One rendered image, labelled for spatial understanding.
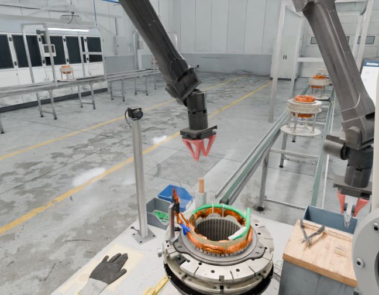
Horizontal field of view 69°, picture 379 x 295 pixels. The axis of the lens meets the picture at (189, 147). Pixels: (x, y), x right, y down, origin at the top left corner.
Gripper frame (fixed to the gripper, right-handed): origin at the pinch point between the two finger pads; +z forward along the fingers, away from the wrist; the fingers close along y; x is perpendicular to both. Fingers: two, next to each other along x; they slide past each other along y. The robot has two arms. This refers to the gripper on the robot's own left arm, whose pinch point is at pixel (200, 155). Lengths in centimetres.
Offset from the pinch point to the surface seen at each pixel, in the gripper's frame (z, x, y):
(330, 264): 27.3, 36.9, -9.3
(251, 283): 26.0, 24.3, 10.8
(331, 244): 27.5, 34.4, -18.0
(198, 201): 15.2, -0.6, 2.1
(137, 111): -10.5, -33.2, -2.2
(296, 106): 29, -56, -200
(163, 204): 45, -49, -20
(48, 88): 24, -597, -165
